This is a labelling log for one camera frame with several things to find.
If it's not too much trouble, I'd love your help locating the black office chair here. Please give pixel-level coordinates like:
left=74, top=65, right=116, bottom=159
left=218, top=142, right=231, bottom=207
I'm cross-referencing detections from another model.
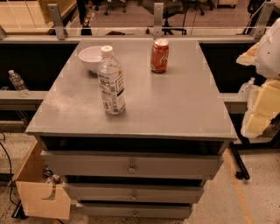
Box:
left=142, top=0, right=204, bottom=35

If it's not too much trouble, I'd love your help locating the wooden bin with items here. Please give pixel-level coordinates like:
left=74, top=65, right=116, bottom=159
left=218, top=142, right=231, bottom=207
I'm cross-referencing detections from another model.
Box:
left=13, top=141, right=71, bottom=220

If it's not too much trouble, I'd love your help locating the small water bottle on ledge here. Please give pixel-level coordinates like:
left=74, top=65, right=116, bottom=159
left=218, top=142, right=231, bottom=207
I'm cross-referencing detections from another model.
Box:
left=9, top=70, right=30, bottom=98

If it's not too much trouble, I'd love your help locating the red coke can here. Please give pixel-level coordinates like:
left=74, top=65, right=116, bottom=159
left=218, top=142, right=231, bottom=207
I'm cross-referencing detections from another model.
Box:
left=150, top=38, right=169, bottom=73

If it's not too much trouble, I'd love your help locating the left metal rail bracket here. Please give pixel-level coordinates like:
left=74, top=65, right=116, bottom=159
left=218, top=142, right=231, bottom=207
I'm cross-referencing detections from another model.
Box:
left=47, top=3, right=66, bottom=40

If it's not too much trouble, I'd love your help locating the black table leg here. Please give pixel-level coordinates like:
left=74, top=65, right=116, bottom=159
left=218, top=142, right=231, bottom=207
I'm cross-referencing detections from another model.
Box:
left=229, top=142, right=250, bottom=180

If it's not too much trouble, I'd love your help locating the metal rail bracket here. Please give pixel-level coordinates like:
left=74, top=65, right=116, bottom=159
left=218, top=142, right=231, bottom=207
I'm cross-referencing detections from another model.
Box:
left=47, top=3, right=66, bottom=40
left=153, top=3, right=164, bottom=39
left=253, top=1, right=275, bottom=39

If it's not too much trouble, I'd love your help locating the clear plastic water bottle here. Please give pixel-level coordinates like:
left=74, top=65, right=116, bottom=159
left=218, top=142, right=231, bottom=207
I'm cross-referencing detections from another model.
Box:
left=97, top=45, right=125, bottom=115

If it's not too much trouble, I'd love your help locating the middle grey drawer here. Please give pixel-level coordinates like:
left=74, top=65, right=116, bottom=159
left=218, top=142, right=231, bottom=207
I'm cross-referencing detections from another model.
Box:
left=62, top=183, right=204, bottom=204

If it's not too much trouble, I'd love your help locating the right metal rail bracket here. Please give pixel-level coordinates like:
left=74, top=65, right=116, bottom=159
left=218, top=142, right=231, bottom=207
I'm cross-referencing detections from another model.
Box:
left=253, top=1, right=275, bottom=39

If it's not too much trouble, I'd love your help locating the bottom grey drawer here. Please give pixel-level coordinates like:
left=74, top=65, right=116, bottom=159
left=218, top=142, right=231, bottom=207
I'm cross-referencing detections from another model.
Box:
left=76, top=203, right=192, bottom=220

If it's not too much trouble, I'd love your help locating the grey drawer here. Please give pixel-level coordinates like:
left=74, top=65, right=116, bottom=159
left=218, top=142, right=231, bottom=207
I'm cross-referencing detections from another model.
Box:
left=41, top=150, right=223, bottom=179
left=62, top=183, right=204, bottom=204
left=76, top=203, right=192, bottom=220

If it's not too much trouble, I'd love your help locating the grey drawer cabinet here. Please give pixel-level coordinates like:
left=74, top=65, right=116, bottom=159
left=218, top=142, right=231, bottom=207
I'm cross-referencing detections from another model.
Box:
left=27, top=38, right=236, bottom=207

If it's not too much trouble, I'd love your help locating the top grey drawer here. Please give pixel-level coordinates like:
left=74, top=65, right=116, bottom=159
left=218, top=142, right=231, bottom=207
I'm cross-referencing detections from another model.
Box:
left=41, top=150, right=223, bottom=179

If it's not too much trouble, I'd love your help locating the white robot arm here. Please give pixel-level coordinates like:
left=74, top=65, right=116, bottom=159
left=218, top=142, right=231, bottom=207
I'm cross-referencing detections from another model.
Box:
left=236, top=18, right=280, bottom=138

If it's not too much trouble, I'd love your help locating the white bowl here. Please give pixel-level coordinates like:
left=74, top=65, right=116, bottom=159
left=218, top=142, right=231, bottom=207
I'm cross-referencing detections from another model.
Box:
left=79, top=46, right=102, bottom=73

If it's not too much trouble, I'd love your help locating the middle metal rail bracket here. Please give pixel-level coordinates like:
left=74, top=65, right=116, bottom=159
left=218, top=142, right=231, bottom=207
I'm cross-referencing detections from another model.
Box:
left=153, top=3, right=164, bottom=39

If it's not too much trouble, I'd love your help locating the black cable on floor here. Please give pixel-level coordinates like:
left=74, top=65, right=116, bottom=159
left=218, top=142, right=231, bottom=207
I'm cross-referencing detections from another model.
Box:
left=0, top=132, right=19, bottom=207

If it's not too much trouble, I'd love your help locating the hand sanitizer pump bottle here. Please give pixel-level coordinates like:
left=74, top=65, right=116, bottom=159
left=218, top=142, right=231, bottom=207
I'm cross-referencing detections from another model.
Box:
left=237, top=77, right=255, bottom=101

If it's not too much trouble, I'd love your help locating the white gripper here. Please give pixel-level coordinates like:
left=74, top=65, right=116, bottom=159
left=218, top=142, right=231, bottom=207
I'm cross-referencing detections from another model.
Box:
left=236, top=43, right=280, bottom=138

